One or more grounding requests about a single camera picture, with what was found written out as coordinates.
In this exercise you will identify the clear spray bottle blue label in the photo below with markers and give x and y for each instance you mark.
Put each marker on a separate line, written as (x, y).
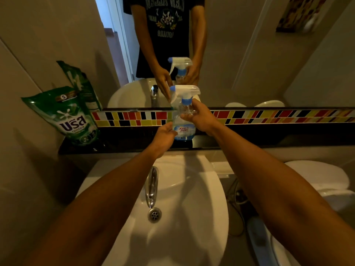
(183, 127)

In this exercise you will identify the white ceramic sink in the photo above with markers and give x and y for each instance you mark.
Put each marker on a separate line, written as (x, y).
(188, 224)

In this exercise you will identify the person's right hand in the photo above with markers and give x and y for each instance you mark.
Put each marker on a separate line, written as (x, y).
(203, 119)

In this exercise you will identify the chrome sink drain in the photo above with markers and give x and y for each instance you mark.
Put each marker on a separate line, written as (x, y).
(154, 214)

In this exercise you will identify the multicoloured mosaic tile strip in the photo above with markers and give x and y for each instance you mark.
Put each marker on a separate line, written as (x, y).
(277, 116)

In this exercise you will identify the person's right thumb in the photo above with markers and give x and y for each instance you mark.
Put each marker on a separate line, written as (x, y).
(187, 117)

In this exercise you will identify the person's left forearm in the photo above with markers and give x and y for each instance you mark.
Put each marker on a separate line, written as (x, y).
(105, 207)

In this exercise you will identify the black stone ledge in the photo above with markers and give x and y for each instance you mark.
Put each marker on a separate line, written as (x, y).
(249, 135)

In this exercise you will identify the person's left thumb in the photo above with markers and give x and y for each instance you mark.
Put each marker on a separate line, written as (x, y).
(172, 133)

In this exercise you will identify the person's right forearm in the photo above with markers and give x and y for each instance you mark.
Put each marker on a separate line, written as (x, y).
(277, 196)

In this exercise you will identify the green detergent refill pouch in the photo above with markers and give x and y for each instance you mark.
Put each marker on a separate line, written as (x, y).
(66, 116)

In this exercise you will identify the wall mirror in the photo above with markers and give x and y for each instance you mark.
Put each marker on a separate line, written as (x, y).
(249, 52)

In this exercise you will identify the white toilet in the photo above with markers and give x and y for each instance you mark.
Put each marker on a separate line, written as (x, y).
(319, 177)

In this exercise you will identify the chrome faucet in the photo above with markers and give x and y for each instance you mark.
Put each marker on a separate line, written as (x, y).
(151, 186)

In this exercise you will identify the person's left hand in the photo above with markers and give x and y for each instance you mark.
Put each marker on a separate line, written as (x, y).
(162, 139)

